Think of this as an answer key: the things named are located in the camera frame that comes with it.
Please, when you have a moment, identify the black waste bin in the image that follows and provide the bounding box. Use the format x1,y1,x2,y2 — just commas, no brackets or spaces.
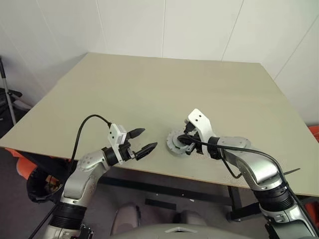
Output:
26,152,66,205

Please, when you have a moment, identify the orange plastic crate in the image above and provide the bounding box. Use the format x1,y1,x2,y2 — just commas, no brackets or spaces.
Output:
304,198,319,220
308,125,319,144

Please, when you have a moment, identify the black stand hardware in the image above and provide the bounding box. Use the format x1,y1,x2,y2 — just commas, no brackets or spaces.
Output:
0,87,23,125

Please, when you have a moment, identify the grey flanged motor housing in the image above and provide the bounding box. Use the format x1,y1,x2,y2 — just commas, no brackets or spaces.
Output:
165,127,200,157

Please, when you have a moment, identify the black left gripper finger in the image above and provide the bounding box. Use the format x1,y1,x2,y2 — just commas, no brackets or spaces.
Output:
135,142,158,161
126,127,146,140

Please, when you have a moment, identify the silver stand pole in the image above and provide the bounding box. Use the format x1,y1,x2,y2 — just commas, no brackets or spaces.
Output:
0,56,17,124

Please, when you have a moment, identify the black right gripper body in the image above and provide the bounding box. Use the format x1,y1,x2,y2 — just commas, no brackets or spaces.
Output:
183,119,203,137

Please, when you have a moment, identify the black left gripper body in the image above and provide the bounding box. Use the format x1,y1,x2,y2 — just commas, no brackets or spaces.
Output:
118,140,138,163

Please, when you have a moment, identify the silver robot torso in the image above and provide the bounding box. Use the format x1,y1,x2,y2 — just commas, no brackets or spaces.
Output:
109,222,271,239

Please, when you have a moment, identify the grey rounded shape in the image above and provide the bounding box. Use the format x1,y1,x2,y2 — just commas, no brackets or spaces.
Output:
172,210,208,227
110,202,142,235

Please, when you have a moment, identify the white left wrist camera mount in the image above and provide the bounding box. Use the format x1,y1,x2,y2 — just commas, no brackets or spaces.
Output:
108,123,128,165

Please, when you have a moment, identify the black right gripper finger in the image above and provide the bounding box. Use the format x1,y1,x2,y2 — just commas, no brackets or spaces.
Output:
177,135,199,145
185,143,204,155

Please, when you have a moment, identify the orange plastic object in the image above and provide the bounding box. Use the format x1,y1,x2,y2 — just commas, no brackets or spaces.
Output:
4,147,35,180

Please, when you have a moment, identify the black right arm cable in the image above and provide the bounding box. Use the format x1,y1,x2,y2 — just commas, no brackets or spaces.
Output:
196,139,315,227

